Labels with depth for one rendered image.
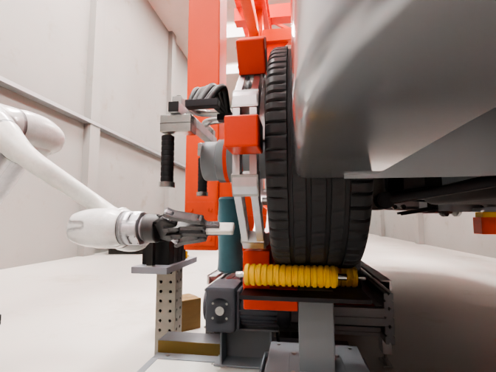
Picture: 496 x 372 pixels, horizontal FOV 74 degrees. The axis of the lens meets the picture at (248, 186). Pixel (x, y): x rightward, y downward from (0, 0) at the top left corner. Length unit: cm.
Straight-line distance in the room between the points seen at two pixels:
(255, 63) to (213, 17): 89
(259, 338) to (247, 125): 102
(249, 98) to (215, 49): 91
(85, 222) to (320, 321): 69
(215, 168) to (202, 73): 76
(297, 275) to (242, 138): 40
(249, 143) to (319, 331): 59
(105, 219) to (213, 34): 113
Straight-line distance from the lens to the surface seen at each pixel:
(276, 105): 75
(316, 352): 105
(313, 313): 101
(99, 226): 91
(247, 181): 77
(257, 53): 93
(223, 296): 131
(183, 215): 83
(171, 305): 176
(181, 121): 93
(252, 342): 152
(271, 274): 89
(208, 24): 179
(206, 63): 169
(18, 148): 116
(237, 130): 71
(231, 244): 113
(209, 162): 102
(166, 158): 93
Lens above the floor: 66
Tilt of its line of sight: 6 degrees up
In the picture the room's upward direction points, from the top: straight up
